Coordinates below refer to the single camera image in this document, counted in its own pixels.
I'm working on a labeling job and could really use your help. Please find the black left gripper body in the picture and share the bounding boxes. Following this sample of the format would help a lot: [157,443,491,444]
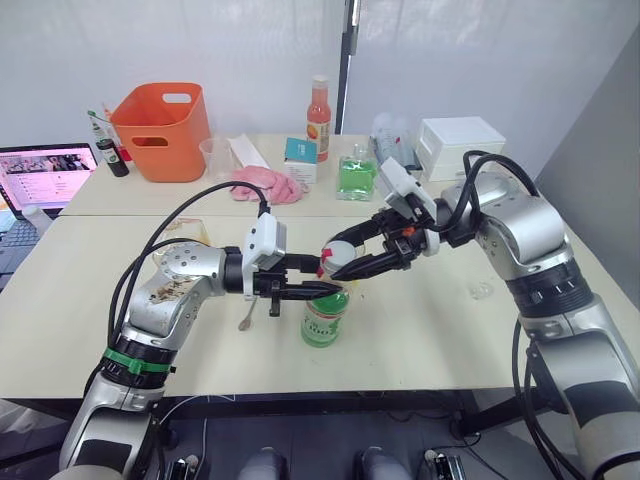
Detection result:
[252,252,302,319]

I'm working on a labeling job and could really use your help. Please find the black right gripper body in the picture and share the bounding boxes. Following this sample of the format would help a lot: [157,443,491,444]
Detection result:
[374,207,428,272]

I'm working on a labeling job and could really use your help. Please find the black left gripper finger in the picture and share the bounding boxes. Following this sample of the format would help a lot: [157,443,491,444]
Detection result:
[282,280,345,302]
[287,253,324,274]

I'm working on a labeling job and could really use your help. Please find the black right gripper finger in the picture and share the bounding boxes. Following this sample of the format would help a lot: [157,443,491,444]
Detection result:
[329,248,402,282]
[323,215,389,251]

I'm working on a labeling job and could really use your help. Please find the white bottle cap red marks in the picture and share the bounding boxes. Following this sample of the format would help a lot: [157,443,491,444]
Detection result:
[318,239,362,281]

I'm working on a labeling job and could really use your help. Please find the green juice bottle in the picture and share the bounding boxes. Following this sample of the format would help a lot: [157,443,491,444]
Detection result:
[299,272,352,350]

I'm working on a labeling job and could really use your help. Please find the long metal spoon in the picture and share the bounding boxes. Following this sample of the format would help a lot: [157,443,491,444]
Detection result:
[237,297,259,332]

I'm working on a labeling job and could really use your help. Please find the square bottle green liquid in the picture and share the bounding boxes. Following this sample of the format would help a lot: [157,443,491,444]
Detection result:
[335,143,377,202]

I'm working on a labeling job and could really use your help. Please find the clear drinking glass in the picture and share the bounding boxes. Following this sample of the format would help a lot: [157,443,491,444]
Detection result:
[152,217,214,266]

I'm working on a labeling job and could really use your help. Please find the tall pink drink bottle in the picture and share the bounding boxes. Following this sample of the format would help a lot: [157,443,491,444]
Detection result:
[305,74,332,164]

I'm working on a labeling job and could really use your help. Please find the dark bottle green label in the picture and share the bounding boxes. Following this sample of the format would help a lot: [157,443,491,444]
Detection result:
[95,139,130,178]

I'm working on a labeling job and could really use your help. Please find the white green slim bottle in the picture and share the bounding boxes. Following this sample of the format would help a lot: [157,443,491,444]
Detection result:
[86,102,119,151]

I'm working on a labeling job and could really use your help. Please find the small white bottle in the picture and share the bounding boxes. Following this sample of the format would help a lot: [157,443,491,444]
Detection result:
[20,204,54,224]

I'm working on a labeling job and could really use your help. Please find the pink cloth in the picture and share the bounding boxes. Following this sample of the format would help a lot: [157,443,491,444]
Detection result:
[228,166,311,206]

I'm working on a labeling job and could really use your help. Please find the white teal small box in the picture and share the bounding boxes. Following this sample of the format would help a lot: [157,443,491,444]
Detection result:
[282,137,320,186]

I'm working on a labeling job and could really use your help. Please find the white storage box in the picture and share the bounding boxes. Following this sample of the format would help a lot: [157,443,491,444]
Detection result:
[415,116,506,183]

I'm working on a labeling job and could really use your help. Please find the flat white carton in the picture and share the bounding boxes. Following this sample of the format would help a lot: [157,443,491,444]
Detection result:
[225,132,271,170]

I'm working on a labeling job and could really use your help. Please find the clear plastic cup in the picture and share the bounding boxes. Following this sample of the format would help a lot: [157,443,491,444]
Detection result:
[198,135,236,182]

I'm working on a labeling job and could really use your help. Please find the black vertical pole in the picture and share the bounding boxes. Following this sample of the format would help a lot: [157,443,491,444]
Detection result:
[333,0,362,135]

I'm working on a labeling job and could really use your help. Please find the dark rounded shape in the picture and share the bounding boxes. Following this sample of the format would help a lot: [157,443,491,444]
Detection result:
[237,447,291,480]
[353,446,409,480]

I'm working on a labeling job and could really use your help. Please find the orange plastic bin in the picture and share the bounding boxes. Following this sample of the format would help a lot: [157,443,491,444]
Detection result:
[109,82,211,184]

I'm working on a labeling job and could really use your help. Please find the open laptop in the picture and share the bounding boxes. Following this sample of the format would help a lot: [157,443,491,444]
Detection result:
[0,143,99,291]

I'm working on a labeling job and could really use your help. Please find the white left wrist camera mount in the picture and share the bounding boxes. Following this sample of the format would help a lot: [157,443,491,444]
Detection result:
[242,213,290,301]

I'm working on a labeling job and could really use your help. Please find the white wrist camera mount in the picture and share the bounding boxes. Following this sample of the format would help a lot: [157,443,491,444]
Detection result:
[377,156,442,258]
[242,213,290,301]

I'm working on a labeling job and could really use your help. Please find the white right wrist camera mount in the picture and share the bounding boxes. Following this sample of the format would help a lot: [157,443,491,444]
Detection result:
[377,156,442,258]

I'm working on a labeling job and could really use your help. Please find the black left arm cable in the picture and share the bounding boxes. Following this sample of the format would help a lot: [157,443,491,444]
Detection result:
[82,180,274,401]

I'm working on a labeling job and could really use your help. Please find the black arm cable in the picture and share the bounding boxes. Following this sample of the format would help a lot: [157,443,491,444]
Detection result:
[424,149,596,480]
[82,180,274,401]

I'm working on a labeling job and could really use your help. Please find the black table frame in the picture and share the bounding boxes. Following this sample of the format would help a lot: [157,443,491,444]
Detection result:
[0,389,551,436]

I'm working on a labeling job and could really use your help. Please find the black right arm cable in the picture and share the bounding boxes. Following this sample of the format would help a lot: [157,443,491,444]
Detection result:
[424,149,596,480]

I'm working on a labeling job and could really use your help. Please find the black metal bracket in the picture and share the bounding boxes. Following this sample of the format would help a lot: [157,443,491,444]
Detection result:
[167,454,201,480]
[422,449,464,480]

